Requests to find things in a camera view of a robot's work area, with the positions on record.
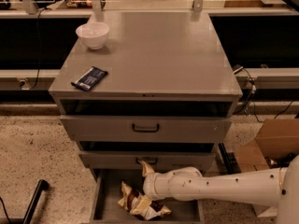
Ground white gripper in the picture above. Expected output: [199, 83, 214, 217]
[140, 161, 203, 201]

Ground brown chip bag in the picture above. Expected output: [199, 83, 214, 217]
[118, 182, 171, 220]

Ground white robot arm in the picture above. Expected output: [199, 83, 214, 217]
[141, 157, 299, 224]

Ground grey middle drawer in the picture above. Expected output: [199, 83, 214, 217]
[79, 151, 214, 171]

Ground grey drawer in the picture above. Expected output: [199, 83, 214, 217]
[79, 151, 214, 171]
[60, 115, 231, 143]
[89, 170, 205, 224]

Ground grey bottom drawer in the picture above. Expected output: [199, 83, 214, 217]
[89, 170, 205, 224]

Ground grey top drawer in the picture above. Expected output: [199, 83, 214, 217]
[60, 115, 231, 143]

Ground grey drawer cabinet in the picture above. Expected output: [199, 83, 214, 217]
[48, 10, 244, 182]

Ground black metal leg right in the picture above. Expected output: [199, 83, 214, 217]
[219, 143, 235, 175]

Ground black metal leg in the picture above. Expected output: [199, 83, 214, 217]
[219, 143, 235, 175]
[0, 179, 50, 224]

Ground black metal leg left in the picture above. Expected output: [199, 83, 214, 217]
[0, 179, 50, 224]

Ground dark blue snack bar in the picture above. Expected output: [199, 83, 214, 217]
[71, 66, 108, 91]

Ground cardboard box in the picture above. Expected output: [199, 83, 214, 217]
[234, 119, 299, 224]

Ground white bowl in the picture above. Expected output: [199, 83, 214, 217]
[76, 22, 109, 49]

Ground black middle drawer handle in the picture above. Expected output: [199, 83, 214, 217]
[135, 157, 158, 165]

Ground black drawer handle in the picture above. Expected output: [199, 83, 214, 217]
[132, 123, 160, 133]
[135, 157, 158, 165]

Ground black top drawer handle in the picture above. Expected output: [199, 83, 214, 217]
[132, 123, 160, 133]

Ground black cables at right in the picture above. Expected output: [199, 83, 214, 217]
[232, 64, 295, 123]

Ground black hanging cable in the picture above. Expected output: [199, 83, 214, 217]
[28, 7, 48, 91]

